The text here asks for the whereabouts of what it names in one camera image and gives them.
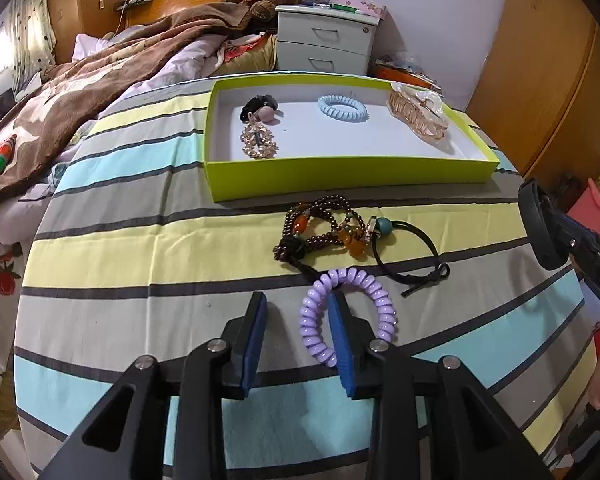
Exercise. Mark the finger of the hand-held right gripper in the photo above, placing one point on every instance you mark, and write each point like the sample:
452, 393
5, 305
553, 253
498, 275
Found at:
575, 232

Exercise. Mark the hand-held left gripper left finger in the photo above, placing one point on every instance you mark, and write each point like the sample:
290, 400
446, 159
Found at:
252, 355

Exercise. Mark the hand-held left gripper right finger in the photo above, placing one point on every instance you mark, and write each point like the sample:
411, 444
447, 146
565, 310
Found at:
340, 345

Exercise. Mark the clear hair claw clip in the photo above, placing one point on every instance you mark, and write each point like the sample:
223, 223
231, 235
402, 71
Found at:
415, 115

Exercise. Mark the green cardboard tray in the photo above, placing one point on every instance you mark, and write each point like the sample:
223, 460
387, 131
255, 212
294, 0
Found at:
330, 135

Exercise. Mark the rhinestone hair clip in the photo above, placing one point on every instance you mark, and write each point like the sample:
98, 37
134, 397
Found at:
257, 140

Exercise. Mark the pink plastic bin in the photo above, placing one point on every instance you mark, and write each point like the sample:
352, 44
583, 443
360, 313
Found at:
592, 205

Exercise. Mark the striped tablecloth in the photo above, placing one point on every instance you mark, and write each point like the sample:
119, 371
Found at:
130, 260

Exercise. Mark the large wooden wardrobe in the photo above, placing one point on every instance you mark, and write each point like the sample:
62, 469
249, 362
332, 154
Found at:
530, 60

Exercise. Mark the orange box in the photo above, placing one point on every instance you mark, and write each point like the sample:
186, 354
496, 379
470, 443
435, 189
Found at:
395, 74

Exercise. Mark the red yellow pillow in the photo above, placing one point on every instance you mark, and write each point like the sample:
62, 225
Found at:
250, 60

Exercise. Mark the white nightstand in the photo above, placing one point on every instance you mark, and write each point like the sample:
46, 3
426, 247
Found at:
325, 35

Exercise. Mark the pink patterned box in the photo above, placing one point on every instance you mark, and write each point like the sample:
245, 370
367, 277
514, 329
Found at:
360, 5

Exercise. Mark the brown blanket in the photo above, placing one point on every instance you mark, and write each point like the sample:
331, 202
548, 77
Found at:
80, 85

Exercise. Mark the patterned curtain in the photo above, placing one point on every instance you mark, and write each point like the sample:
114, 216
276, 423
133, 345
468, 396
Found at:
30, 35

